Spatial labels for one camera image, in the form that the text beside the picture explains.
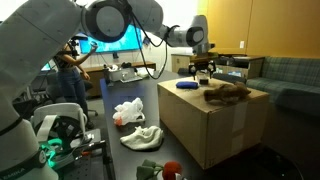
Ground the brown plush moose toy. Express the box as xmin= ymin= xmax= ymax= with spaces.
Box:
xmin=204 ymin=82 xmax=251 ymax=103

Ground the blue flat pouch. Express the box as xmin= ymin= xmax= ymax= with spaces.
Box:
xmin=176 ymin=81 xmax=199 ymax=89

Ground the large cardboard box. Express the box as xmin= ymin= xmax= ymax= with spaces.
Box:
xmin=157 ymin=79 xmax=269 ymax=169

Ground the white plastic bag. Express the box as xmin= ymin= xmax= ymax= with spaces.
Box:
xmin=113 ymin=97 xmax=145 ymax=126

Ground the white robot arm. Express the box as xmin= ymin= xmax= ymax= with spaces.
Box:
xmin=0 ymin=0 xmax=211 ymax=180

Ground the woman in dark clothes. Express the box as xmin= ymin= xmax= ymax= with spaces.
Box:
xmin=53 ymin=43 xmax=97 ymax=129

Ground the green plaid sofa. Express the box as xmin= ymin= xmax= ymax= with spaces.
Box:
xmin=247 ymin=57 xmax=320 ymax=117

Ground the white knitted cloth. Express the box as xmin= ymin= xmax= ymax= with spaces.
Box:
xmin=120 ymin=126 xmax=163 ymax=151

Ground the red and green plush radish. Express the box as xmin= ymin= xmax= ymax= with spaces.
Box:
xmin=136 ymin=159 xmax=185 ymax=180

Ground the white box on table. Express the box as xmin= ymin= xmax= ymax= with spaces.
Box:
xmin=109 ymin=68 xmax=136 ymax=82

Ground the white robot base unit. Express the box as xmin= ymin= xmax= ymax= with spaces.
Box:
xmin=31 ymin=103 xmax=90 ymax=163

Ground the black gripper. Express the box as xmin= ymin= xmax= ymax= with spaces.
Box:
xmin=188 ymin=52 xmax=216 ymax=80

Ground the low wooden shelf cabinet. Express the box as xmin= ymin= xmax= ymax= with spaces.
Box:
xmin=171 ymin=54 xmax=264 ymax=79

